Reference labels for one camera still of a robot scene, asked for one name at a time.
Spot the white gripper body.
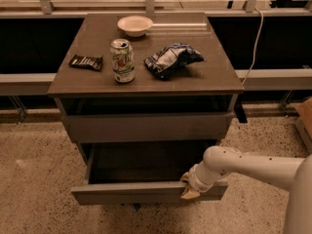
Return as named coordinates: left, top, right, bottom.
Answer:
left=188, top=162, right=228, bottom=193

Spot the grey drawer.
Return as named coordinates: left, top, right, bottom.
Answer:
left=71, top=140, right=215, bottom=205
left=62, top=112, right=234, bottom=143

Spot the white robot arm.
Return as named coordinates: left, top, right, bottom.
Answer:
left=181, top=146, right=312, bottom=234

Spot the grey drawer cabinet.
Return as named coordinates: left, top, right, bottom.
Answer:
left=47, top=12, right=249, bottom=148

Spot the grey top drawer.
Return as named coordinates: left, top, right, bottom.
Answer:
left=62, top=112, right=234, bottom=143

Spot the blue white chip bag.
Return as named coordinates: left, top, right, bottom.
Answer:
left=143, top=43, right=205, bottom=80

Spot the cardboard box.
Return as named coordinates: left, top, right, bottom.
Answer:
left=295, top=97, right=312, bottom=154

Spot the green white soda can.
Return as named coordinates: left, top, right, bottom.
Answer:
left=110, top=39, right=135, bottom=83

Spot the black chocolate bar wrapper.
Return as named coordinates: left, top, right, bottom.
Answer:
left=69, top=55, right=103, bottom=71

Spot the white bowl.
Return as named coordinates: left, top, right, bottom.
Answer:
left=117, top=16, right=153, bottom=37

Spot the metal window railing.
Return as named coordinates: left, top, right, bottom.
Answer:
left=0, top=0, right=312, bottom=18

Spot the white cable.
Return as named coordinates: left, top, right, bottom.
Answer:
left=241, top=7, right=265, bottom=86

